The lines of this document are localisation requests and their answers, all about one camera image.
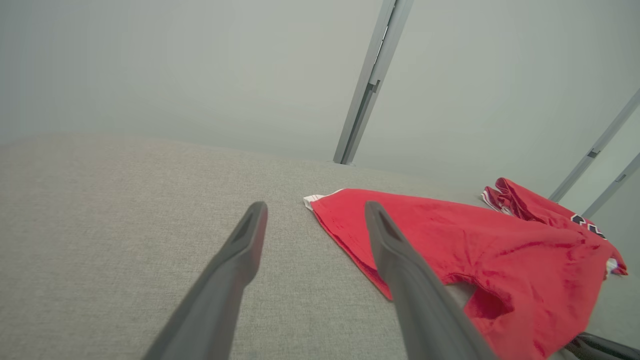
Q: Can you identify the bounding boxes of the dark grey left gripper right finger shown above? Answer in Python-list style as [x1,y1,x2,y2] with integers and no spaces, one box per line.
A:
[364,201,498,360]

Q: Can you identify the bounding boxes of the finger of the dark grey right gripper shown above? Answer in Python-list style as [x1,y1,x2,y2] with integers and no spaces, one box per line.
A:
[565,332,640,360]

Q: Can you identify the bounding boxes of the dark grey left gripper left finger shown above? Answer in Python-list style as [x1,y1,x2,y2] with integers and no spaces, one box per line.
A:
[142,201,269,360]

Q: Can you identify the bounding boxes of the red shorts with white trim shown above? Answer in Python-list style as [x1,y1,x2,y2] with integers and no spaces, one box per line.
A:
[302,188,620,360]

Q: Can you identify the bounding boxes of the red white sports jersey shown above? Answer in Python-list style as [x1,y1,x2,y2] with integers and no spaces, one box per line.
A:
[481,177,628,277]

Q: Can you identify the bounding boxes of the grey metal wall post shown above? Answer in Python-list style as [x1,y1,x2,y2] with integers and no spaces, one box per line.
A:
[333,0,415,166]
[549,89,640,203]
[582,152,640,221]

